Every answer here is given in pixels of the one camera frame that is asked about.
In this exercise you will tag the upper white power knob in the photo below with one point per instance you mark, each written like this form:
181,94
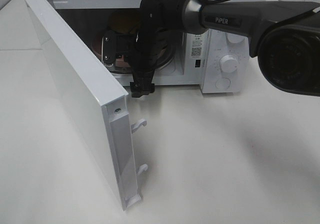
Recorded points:
235,38

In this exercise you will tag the white microwave oven body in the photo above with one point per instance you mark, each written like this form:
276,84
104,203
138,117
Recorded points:
196,59

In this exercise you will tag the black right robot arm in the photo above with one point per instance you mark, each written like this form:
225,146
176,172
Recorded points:
283,35

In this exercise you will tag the burger with sesame-free bun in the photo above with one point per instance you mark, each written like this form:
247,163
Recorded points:
125,21

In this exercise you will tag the pink round plate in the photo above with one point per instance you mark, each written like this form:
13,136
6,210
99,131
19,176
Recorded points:
96,45

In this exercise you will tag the white microwave door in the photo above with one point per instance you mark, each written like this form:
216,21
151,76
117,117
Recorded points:
94,100

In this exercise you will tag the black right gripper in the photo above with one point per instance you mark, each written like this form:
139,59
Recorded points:
141,50

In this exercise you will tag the glass microwave turntable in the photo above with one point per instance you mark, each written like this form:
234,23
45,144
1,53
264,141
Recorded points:
164,58

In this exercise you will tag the round white door-release button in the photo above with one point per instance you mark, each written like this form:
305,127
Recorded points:
223,84

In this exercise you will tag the white timer knob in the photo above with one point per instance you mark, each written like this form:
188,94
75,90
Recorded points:
228,63

